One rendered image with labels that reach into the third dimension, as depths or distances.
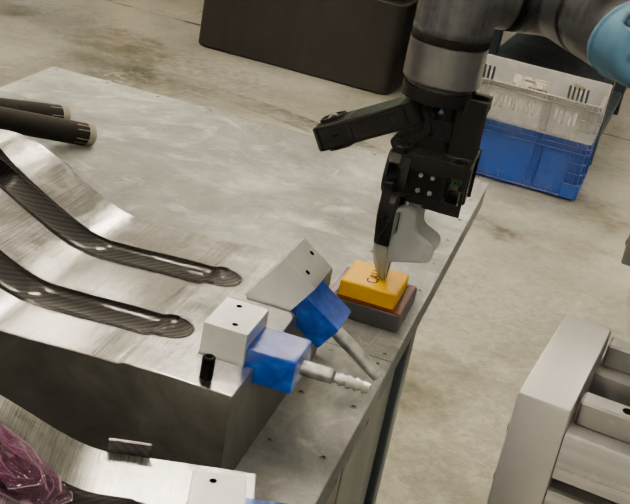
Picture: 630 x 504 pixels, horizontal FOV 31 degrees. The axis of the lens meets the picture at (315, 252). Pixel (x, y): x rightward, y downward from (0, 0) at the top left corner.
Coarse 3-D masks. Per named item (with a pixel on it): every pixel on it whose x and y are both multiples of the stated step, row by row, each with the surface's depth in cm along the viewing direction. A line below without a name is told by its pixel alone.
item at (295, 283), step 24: (288, 264) 94; (312, 264) 97; (264, 288) 96; (288, 288) 95; (312, 288) 94; (312, 312) 96; (336, 312) 97; (312, 336) 96; (336, 336) 97; (360, 360) 98
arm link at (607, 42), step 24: (576, 0) 98; (600, 0) 94; (624, 0) 93; (576, 24) 97; (600, 24) 93; (624, 24) 91; (576, 48) 98; (600, 48) 93; (624, 48) 91; (600, 72) 96; (624, 72) 92
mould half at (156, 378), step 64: (0, 192) 100; (64, 192) 106; (64, 256) 99; (192, 256) 103; (256, 256) 105; (0, 320) 87; (64, 320) 89; (192, 320) 91; (0, 384) 88; (64, 384) 86; (128, 384) 84; (192, 384) 83; (256, 384) 88; (192, 448) 85
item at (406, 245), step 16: (400, 208) 112; (400, 224) 113; (416, 224) 113; (400, 240) 114; (416, 240) 113; (384, 256) 114; (400, 256) 114; (416, 256) 114; (432, 256) 114; (384, 272) 116
